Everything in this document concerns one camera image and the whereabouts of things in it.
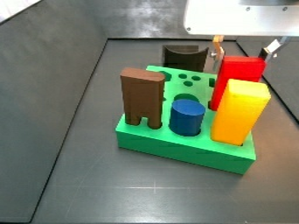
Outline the red double-square block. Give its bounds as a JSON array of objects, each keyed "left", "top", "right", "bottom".
[{"left": 208, "top": 55, "right": 266, "bottom": 112}]

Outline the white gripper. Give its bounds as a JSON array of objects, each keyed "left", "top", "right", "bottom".
[{"left": 182, "top": 0, "right": 299, "bottom": 73}]

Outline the green shape sorter board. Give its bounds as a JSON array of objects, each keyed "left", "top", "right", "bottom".
[{"left": 116, "top": 66, "right": 256, "bottom": 174}]

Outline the brown arch block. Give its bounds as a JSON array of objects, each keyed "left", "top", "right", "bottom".
[{"left": 120, "top": 67, "right": 164, "bottom": 130}]

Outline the blue cylinder block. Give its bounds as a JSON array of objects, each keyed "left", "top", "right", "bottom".
[{"left": 169, "top": 99, "right": 205, "bottom": 137}]

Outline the yellow rectangular block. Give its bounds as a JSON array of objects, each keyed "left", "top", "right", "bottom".
[{"left": 209, "top": 79, "right": 270, "bottom": 145}]

